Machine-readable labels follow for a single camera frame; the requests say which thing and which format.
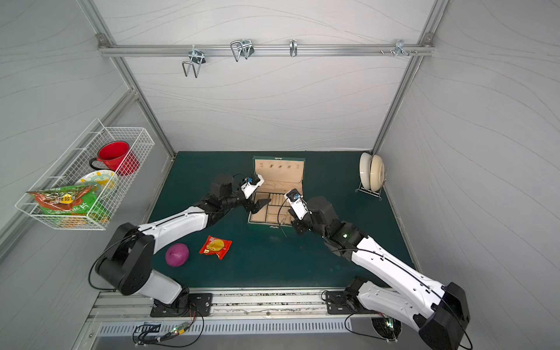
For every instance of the small metal hook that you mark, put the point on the small metal hook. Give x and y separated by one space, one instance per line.
293 48

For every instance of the cream plate left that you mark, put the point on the cream plate left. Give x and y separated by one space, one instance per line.
364 169

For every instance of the white wire basket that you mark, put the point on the white wire basket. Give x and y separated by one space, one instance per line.
73 164

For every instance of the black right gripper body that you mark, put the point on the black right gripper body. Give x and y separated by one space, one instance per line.
298 223

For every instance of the cream plate right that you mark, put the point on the cream plate right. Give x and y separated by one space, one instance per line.
377 173

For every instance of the red mug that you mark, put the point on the red mug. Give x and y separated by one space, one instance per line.
116 156

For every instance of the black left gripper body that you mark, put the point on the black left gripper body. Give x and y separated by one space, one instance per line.
250 203

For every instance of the metal double hook left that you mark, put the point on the metal double hook left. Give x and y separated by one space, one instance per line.
193 64

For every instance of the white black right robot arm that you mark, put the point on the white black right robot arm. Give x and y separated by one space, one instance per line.
438 312

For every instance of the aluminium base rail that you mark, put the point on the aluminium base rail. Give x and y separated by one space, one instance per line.
227 303

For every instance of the cream plate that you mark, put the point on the cream plate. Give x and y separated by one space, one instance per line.
377 173
364 169

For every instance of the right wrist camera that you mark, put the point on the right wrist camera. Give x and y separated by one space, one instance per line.
298 208

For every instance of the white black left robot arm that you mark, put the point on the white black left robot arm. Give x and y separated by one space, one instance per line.
127 262

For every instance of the purple ball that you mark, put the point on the purple ball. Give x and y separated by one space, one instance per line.
177 255

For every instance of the metal double hook middle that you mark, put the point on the metal double hook middle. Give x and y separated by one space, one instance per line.
242 48

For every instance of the green jewelry box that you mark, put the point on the green jewelry box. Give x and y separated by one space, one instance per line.
280 176

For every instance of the white patterned plate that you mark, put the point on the white patterned plate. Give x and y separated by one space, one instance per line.
103 181

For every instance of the metal double hook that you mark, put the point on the metal double hook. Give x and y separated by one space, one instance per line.
242 48
193 64

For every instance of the metal plate rack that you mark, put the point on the metal plate rack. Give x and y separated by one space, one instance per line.
377 195

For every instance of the horizontal aluminium rail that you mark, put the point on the horizontal aluminium rail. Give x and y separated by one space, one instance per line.
261 51

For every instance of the green red snack bag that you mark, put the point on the green red snack bag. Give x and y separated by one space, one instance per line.
68 200

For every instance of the metal hook right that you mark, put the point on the metal hook right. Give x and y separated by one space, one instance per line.
399 50

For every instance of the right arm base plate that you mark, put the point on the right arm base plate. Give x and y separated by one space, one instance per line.
337 303

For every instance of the red yellow snack packet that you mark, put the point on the red yellow snack packet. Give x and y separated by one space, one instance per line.
216 246

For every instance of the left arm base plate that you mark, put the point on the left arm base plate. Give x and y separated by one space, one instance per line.
186 305

